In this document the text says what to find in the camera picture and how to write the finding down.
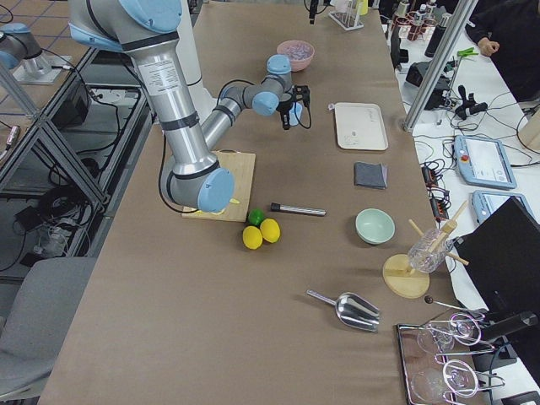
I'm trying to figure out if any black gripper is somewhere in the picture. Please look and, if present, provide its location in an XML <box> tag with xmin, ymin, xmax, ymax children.
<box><xmin>277</xmin><ymin>85</ymin><xmax>311</xmax><ymax>130</ymax></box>
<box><xmin>304</xmin><ymin>0</ymin><xmax>332</xmax><ymax>24</ymax></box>

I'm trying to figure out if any steel muddler black tip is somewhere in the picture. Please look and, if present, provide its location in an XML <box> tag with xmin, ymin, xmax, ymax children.
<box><xmin>270</xmin><ymin>202</ymin><xmax>327</xmax><ymax>217</ymax></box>

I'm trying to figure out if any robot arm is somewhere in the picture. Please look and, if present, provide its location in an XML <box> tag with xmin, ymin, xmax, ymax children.
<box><xmin>68</xmin><ymin>1</ymin><xmax>310</xmax><ymax>213</ymax></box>

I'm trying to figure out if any light blue plastic cup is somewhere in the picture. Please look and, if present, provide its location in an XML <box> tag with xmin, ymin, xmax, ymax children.
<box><xmin>289</xmin><ymin>102</ymin><xmax>303</xmax><ymax>127</ymax></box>

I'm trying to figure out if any pile of clear ice cubes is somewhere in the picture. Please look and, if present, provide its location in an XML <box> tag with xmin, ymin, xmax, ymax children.
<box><xmin>282</xmin><ymin>40</ymin><xmax>313</xmax><ymax>61</ymax></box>

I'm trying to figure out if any wooden cup stand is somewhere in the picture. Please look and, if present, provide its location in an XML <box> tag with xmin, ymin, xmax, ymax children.
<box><xmin>383</xmin><ymin>201</ymin><xmax>469</xmax><ymax>299</ymax></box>

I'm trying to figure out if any steel ice scoop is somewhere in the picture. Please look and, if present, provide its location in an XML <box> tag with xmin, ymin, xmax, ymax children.
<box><xmin>306</xmin><ymin>289</ymin><xmax>381</xmax><ymax>332</ymax></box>

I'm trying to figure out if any white test tube rack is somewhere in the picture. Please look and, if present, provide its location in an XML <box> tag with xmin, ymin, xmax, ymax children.
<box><xmin>328</xmin><ymin>0</ymin><xmax>364</xmax><ymax>31</ymax></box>

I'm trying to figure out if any pink plastic bowl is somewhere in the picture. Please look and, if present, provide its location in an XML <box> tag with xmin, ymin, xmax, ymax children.
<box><xmin>277</xmin><ymin>40</ymin><xmax>315</xmax><ymax>72</ymax></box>

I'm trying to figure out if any wooden cutting board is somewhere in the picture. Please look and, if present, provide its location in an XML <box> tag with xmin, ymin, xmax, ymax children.
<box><xmin>181</xmin><ymin>149</ymin><xmax>256</xmax><ymax>223</ymax></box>

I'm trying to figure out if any cream rabbit tray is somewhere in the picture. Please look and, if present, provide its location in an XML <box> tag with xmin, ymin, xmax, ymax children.
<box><xmin>334</xmin><ymin>102</ymin><xmax>388</xmax><ymax>151</ymax></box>

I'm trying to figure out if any green lime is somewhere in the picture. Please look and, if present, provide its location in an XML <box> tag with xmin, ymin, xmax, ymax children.
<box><xmin>247</xmin><ymin>208</ymin><xmax>266</xmax><ymax>227</ymax></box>

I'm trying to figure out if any grey folded cloth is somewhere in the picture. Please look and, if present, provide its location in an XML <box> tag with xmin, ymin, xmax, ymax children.
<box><xmin>354</xmin><ymin>162</ymin><xmax>387</xmax><ymax>189</ymax></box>

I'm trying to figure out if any yellow lemon upper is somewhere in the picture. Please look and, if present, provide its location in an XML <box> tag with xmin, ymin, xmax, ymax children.
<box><xmin>259</xmin><ymin>218</ymin><xmax>281</xmax><ymax>243</ymax></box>

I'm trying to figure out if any yellow lemon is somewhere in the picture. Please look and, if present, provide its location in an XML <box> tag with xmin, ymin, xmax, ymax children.
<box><xmin>259</xmin><ymin>218</ymin><xmax>281</xmax><ymax>243</ymax></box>
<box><xmin>242</xmin><ymin>225</ymin><xmax>263</xmax><ymax>250</ymax></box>

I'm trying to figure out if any yellow lemon lower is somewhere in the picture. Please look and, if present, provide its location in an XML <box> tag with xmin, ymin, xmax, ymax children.
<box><xmin>242</xmin><ymin>225</ymin><xmax>263</xmax><ymax>250</ymax></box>

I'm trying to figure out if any mint green bowl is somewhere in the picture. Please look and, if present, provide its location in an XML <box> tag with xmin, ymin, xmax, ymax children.
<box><xmin>355</xmin><ymin>208</ymin><xmax>395</xmax><ymax>245</ymax></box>

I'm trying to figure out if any clear glass on stand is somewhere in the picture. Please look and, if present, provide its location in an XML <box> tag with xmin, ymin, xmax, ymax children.
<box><xmin>407</xmin><ymin>229</ymin><xmax>451</xmax><ymax>273</ymax></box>

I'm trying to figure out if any person in black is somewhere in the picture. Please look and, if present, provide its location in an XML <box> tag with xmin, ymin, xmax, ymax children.
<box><xmin>466</xmin><ymin>1</ymin><xmax>539</xmax><ymax>102</ymax></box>

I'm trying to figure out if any blue teach pendant upper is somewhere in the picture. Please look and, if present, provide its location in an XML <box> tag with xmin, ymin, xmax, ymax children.
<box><xmin>453</xmin><ymin>135</ymin><xmax>517</xmax><ymax>190</ymax></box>

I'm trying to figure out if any blue teach pendant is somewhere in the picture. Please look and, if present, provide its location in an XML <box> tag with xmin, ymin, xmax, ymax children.
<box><xmin>472</xmin><ymin>190</ymin><xmax>532</xmax><ymax>224</ymax></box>
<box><xmin>453</xmin><ymin>135</ymin><xmax>517</xmax><ymax>190</ymax></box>

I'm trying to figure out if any blue teach pendant lower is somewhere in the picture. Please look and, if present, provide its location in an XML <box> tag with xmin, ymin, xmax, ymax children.
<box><xmin>472</xmin><ymin>190</ymin><xmax>532</xmax><ymax>224</ymax></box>

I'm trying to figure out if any black monitor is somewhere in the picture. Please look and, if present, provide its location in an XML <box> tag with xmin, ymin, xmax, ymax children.
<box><xmin>455</xmin><ymin>197</ymin><xmax>539</xmax><ymax>316</ymax></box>

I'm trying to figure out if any grey chair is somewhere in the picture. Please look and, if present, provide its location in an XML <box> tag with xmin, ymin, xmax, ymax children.
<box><xmin>1</xmin><ymin>257</ymin><xmax>96</xmax><ymax>401</ymax></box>

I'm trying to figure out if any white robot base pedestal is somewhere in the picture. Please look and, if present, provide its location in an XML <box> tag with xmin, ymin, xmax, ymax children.
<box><xmin>176</xmin><ymin>0</ymin><xmax>216</xmax><ymax>123</ymax></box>

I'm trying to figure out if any wire glass rack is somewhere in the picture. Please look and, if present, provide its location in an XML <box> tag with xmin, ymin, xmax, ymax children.
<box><xmin>394</xmin><ymin>310</ymin><xmax>532</xmax><ymax>405</ymax></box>

